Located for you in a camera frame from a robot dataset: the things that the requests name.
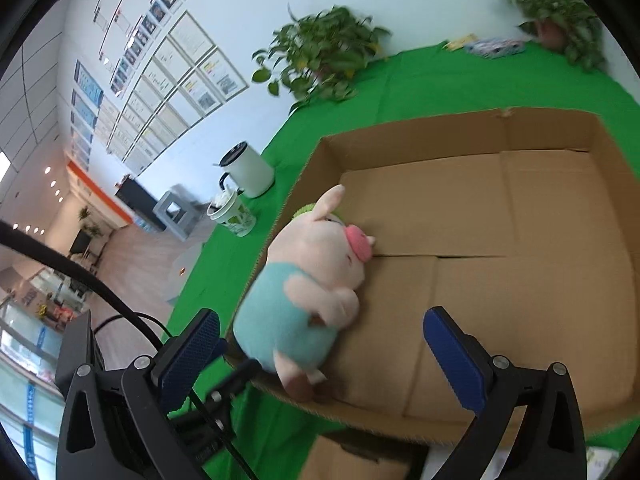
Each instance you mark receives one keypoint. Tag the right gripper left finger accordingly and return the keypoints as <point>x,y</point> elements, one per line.
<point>115,422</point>

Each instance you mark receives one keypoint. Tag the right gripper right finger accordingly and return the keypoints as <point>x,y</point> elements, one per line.
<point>550,443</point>

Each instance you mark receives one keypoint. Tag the pig plush toy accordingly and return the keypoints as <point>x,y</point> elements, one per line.
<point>304,295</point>

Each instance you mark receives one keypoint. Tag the long narrow cardboard box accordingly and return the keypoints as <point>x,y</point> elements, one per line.
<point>329,461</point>

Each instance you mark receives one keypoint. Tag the white green medicine box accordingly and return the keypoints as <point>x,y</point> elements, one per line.
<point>600,462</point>

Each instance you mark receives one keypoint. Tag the green table cloth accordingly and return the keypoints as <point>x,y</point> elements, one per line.
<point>274,437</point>

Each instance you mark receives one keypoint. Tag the grey plastic stool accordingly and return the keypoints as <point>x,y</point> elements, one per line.
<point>180,211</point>

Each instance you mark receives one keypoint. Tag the large shallow cardboard tray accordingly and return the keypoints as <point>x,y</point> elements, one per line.
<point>523,224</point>

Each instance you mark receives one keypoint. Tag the white green patterned cup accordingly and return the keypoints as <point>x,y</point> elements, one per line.
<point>228,210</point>

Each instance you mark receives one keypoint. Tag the white kettle black lid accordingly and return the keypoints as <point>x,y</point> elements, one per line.
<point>251,174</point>

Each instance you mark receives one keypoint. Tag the left potted green plant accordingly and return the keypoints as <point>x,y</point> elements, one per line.
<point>316,57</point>

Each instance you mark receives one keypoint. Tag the potted green plant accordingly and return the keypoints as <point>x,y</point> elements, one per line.
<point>567,27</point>
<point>316,57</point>

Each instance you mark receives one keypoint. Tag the yellow packet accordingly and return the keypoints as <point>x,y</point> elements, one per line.
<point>460,43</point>

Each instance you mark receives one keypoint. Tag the right potted green plant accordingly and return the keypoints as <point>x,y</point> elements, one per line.
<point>567,27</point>

